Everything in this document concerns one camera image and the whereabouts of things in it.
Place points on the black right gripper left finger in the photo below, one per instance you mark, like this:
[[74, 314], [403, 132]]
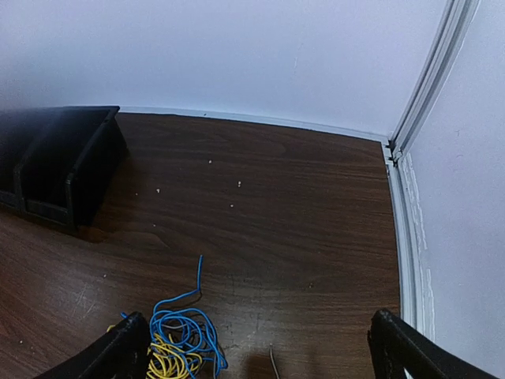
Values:
[[121, 352]]

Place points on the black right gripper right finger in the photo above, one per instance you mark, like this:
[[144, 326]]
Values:
[[398, 350]]

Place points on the black three-compartment bin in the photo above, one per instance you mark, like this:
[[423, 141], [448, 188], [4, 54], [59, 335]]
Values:
[[57, 162]]

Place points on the aluminium right corner post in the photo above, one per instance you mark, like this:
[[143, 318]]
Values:
[[449, 38]]

